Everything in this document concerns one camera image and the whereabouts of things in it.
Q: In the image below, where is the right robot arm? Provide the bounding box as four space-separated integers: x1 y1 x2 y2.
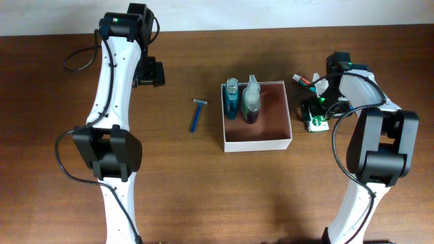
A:
300 52 419 243

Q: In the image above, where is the blue disposable razor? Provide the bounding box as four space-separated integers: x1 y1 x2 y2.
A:
189 98 208 133

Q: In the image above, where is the purple foaming soap pump bottle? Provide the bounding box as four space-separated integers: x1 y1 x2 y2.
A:
241 75 260 124

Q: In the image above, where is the green Dettol soap box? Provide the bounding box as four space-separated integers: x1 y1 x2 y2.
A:
306 113 330 133

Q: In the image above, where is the teal Listerine mouthwash bottle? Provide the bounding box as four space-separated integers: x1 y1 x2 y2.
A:
224 78 239 119

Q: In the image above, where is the green Colgate toothpaste tube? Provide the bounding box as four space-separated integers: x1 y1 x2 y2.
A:
292 74 316 93

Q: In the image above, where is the pink open cardboard box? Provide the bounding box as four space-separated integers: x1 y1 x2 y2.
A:
222 81 293 153

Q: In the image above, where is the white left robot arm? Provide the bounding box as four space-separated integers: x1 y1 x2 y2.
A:
72 3 165 243

